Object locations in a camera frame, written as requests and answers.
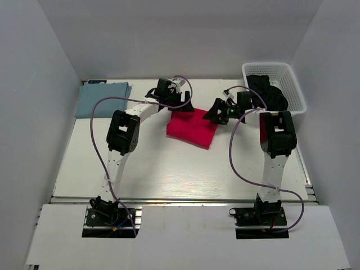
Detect red t shirt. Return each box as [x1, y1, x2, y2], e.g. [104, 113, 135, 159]
[166, 109, 218, 150]

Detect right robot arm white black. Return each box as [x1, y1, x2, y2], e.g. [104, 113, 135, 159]
[202, 88, 297, 204]

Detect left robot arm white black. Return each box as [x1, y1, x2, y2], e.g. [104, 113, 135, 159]
[90, 75, 195, 203]

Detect black clothes in basket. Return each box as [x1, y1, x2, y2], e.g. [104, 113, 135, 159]
[246, 75, 289, 111]

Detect white plastic basket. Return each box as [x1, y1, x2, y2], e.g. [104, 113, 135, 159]
[242, 62, 307, 116]

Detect blue label sticker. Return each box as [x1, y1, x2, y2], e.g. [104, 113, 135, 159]
[87, 80, 107, 84]

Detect folded light blue t shirt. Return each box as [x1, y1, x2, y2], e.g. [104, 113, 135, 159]
[74, 82, 132, 119]

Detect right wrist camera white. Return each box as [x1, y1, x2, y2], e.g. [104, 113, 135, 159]
[223, 89, 234, 100]

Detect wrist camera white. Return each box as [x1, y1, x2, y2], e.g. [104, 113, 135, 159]
[171, 78, 186, 88]
[223, 89, 234, 100]

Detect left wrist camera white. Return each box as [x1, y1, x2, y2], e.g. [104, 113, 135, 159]
[171, 78, 186, 88]

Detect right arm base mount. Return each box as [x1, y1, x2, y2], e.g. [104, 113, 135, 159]
[228, 200, 289, 240]

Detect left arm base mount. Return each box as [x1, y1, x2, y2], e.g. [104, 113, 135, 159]
[82, 197, 141, 239]

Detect aluminium table edge rail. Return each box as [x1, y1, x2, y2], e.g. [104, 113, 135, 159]
[50, 196, 318, 206]

